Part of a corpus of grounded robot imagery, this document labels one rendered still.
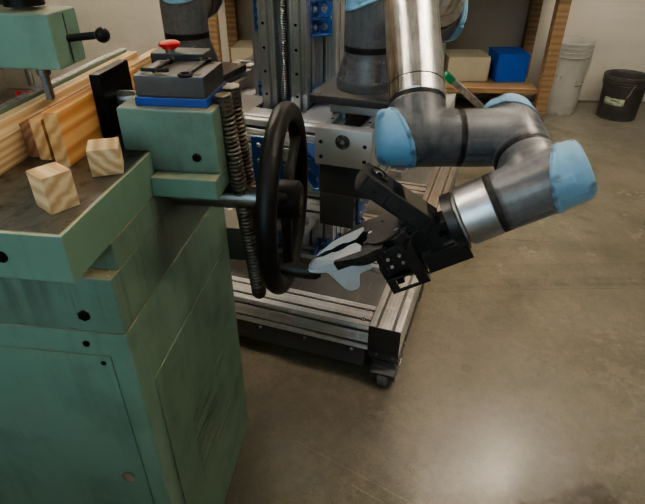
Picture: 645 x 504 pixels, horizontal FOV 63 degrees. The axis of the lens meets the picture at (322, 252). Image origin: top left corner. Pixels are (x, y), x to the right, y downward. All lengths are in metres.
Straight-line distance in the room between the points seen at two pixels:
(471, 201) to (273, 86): 0.96
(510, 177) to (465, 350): 1.18
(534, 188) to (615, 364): 1.31
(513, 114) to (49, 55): 0.61
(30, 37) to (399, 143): 0.50
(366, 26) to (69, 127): 0.74
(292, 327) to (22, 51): 1.02
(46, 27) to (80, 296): 0.35
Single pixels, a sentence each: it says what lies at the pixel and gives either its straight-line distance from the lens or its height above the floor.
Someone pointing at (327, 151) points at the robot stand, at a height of 0.72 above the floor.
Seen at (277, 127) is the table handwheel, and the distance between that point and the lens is 0.70.
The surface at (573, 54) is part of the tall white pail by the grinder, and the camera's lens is 3.98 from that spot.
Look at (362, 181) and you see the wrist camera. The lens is 0.64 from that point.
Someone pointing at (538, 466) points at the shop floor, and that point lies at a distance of 1.54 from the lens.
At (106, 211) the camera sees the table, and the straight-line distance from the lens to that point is 0.67.
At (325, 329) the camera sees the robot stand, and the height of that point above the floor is 0.18.
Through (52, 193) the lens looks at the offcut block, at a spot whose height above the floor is 0.92.
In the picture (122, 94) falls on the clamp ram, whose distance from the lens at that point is 0.83.
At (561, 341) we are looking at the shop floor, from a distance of 1.91.
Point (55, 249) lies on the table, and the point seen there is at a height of 0.88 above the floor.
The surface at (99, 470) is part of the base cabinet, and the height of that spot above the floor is 0.40.
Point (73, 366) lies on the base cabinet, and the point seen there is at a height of 0.64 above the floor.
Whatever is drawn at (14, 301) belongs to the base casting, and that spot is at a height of 0.75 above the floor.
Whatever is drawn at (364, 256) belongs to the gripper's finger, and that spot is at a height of 0.82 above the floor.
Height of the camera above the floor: 1.18
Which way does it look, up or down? 33 degrees down
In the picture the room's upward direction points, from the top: straight up
